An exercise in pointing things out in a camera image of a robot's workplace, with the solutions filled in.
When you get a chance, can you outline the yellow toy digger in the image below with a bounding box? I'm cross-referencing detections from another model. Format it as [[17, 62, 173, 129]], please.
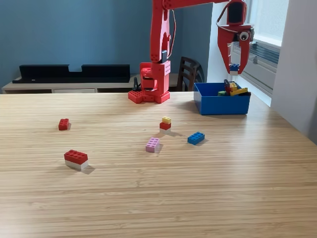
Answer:
[[223, 78, 252, 97]]

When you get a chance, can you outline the blue plastic bin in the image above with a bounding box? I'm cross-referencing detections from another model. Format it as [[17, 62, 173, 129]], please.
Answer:
[[193, 82, 251, 116]]

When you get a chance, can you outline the grey window vent grille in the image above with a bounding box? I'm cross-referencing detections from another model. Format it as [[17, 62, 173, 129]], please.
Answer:
[[233, 36, 281, 66]]

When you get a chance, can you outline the dark wooden chair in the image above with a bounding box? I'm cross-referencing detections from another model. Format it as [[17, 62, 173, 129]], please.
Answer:
[[176, 56, 205, 92]]

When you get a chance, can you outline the yellow red white brick stack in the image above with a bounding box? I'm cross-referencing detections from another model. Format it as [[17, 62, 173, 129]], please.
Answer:
[[159, 116, 172, 136]]

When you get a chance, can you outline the pink brick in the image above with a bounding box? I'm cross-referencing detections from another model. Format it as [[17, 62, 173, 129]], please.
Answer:
[[145, 137, 160, 153]]

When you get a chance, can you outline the pale wooden sideboard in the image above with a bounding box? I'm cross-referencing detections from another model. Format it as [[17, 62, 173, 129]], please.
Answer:
[[1, 73, 185, 94]]

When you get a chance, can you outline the red and white brick stack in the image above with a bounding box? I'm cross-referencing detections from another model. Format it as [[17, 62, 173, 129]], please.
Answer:
[[63, 149, 89, 171]]

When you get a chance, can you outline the white window frame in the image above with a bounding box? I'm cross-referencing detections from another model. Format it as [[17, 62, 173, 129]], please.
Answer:
[[226, 0, 290, 96]]

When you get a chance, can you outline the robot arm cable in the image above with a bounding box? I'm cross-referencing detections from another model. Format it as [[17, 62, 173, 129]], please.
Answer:
[[168, 9, 178, 59]]

